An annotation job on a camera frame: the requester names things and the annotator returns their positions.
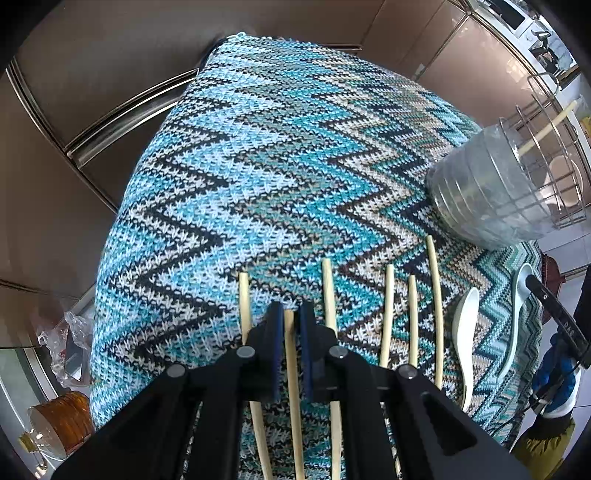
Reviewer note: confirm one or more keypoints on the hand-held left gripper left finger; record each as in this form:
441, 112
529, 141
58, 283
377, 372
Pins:
276, 355

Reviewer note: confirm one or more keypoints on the brown lower kitchen cabinets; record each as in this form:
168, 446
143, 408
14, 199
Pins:
92, 92

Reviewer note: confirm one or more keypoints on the amber glass pot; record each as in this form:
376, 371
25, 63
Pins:
64, 415

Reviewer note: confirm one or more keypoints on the white microwave oven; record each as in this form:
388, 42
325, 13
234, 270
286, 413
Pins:
508, 16

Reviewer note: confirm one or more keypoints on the pale blue ceramic spoon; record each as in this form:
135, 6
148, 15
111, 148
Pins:
518, 323

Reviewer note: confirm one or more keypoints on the crumpled clear plastic bag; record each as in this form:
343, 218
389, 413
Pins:
64, 350

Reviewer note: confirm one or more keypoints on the clear plastic container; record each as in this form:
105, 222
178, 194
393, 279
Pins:
485, 203

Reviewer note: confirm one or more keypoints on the zigzag knitted table mat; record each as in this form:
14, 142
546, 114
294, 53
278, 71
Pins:
277, 184

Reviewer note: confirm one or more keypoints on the bamboo chopstick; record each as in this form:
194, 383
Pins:
435, 314
413, 323
244, 304
291, 341
549, 125
328, 295
387, 318

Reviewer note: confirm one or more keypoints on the white ceramic spoon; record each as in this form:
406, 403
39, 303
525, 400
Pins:
465, 332

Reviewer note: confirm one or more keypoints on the person's right hand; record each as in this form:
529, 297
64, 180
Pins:
542, 383

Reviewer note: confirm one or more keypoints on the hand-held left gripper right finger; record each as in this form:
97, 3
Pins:
307, 355

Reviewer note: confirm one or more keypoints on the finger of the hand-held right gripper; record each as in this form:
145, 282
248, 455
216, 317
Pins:
558, 318

